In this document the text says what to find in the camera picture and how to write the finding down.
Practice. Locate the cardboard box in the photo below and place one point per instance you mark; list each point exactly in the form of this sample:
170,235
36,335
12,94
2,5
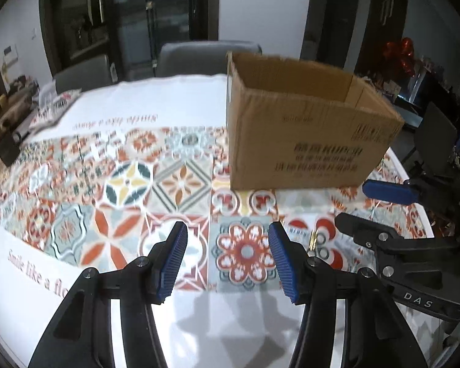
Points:
310,134

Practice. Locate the printed plastic bag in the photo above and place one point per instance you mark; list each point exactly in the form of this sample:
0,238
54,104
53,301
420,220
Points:
55,107

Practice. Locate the low side cabinet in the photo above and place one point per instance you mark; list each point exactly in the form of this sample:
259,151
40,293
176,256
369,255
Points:
406,88

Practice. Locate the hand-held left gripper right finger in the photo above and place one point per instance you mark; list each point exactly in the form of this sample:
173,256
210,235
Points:
284,266

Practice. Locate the clear red white snack packet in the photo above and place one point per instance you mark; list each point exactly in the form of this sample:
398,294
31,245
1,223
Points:
324,230

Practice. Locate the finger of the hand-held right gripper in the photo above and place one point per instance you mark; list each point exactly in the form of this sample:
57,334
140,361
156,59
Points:
368,228
387,192

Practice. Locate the wall switch panel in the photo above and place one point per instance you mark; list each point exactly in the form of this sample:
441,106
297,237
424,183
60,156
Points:
10,55

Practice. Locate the red foil balloons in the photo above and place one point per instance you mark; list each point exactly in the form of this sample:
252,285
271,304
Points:
400,55

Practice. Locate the glass door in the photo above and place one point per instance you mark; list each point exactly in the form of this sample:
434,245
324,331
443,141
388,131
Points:
165,15

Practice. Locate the black chair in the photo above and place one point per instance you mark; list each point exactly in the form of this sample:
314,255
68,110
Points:
437,130

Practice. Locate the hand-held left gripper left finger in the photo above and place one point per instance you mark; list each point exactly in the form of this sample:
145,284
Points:
172,262

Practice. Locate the wooden tray clutter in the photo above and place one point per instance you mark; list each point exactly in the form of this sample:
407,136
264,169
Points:
15,99

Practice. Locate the dark display cabinet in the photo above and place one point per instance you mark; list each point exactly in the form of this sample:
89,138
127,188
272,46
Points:
78,19

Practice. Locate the dark wardrobe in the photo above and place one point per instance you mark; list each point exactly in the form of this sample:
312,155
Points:
385,11

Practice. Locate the black object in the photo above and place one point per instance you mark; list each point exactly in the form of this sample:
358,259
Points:
8,149

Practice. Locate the patterned tablecloth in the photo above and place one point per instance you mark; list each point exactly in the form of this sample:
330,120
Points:
130,184

